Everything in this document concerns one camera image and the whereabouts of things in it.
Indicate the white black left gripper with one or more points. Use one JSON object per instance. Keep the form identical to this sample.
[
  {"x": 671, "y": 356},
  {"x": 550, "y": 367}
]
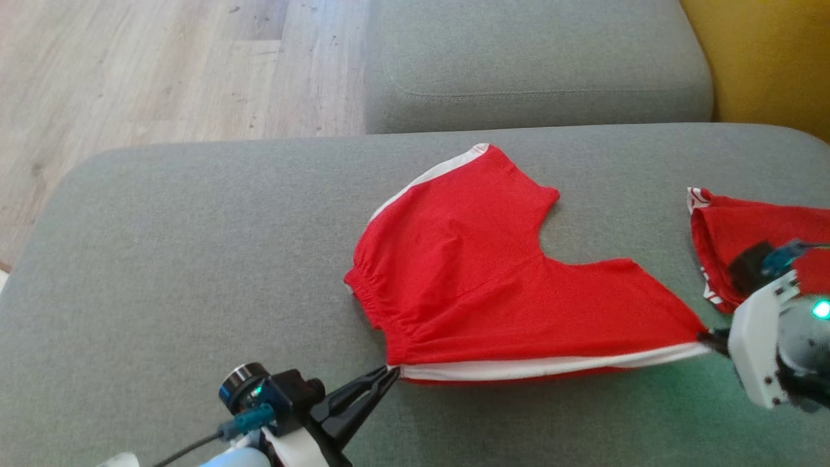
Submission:
[{"x": 298, "y": 451}]

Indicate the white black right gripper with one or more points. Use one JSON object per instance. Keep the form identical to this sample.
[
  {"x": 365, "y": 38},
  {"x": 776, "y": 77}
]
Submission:
[{"x": 755, "y": 344}]

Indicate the red white basketball jersey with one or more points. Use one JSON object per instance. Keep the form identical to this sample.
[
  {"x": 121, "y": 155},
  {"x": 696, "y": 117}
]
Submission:
[{"x": 733, "y": 227}]

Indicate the red Bulls shorts white stripe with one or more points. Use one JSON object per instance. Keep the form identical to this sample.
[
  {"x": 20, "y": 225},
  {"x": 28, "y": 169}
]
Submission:
[{"x": 486, "y": 285}]

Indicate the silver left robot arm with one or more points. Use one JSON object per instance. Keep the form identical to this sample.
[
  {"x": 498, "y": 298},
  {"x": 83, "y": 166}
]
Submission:
[{"x": 233, "y": 459}]

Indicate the large grey sofa seat cushion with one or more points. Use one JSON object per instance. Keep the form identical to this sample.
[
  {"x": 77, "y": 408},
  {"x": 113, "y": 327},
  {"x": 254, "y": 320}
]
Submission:
[{"x": 162, "y": 259}]

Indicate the yellow sofa back cushion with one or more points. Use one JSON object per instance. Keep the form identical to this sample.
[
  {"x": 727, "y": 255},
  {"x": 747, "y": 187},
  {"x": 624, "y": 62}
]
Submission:
[{"x": 765, "y": 58}]

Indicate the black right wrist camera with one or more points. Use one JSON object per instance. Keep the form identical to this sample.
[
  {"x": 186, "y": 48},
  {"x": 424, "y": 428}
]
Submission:
[{"x": 749, "y": 266}]

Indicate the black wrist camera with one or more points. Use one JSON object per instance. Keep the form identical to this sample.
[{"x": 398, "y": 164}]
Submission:
[
  {"x": 749, "y": 266},
  {"x": 243, "y": 386}
]

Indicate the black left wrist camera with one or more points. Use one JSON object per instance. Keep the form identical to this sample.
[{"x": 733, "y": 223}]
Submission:
[{"x": 243, "y": 386}]

